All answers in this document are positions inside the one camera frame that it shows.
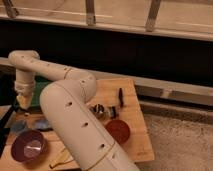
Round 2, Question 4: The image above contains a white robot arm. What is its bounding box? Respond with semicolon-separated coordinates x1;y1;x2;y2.
8;50;140;171

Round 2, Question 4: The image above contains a blue round lid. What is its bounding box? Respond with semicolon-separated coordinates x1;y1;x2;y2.
10;120;28;135

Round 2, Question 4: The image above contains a green plastic tray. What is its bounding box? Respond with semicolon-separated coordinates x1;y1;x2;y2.
13;75;53;110

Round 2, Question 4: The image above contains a blue sponge block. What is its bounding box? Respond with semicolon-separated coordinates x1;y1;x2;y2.
34;119;52;131

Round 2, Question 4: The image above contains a purple bowl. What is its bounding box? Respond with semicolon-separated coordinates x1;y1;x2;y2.
11;130;45;163

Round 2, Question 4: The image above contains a yellow wooden spatula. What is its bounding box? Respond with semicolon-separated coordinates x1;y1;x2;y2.
49;148;73;169

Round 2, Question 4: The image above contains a small black white can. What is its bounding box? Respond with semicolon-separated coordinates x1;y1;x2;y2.
109;106;119;119

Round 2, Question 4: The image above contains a wooden cutting board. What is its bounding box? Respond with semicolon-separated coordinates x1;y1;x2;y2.
0;78;154;171

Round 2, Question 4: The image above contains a black marker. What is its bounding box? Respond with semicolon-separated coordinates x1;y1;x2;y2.
118;88;124;108

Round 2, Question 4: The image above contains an orange bowl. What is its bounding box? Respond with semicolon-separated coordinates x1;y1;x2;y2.
105;120;130;144

